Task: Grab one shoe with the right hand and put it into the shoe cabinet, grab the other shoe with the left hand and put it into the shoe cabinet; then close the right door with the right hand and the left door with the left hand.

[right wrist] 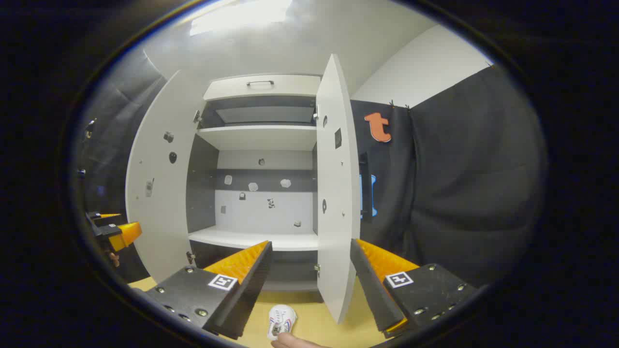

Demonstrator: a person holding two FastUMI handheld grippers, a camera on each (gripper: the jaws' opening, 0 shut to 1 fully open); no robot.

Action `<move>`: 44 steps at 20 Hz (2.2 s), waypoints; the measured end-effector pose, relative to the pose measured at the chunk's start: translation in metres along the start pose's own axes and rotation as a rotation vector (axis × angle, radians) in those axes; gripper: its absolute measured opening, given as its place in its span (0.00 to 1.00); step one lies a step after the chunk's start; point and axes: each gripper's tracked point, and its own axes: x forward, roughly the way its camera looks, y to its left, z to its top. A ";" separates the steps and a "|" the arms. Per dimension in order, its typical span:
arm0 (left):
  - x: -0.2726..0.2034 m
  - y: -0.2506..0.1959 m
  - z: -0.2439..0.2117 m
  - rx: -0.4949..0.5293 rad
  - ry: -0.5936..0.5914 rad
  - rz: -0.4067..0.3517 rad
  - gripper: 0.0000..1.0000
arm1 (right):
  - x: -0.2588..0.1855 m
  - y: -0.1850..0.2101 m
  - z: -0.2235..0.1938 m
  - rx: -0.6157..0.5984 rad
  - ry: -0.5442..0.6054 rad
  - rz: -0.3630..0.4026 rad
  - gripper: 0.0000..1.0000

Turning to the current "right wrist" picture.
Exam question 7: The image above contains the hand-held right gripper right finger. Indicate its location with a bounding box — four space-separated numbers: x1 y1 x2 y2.
351 238 477 339

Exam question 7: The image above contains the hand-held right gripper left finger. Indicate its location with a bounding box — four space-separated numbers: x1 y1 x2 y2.
145 241 273 340

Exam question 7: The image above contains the white canvas shoe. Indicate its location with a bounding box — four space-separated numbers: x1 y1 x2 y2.
267 304 296 340

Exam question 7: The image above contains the white shoe cabinet door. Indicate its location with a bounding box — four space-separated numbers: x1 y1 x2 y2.
126 70 208 283
315 54 361 324

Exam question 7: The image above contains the white shoe cabinet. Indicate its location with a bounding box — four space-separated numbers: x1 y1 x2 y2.
186 73 322 293

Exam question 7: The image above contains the white cabinet shelf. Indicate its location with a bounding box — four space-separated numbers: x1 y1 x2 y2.
189 226 319 252
197 125 317 151

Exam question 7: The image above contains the black backdrop cloth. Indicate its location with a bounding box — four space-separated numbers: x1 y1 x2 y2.
77 48 547 290

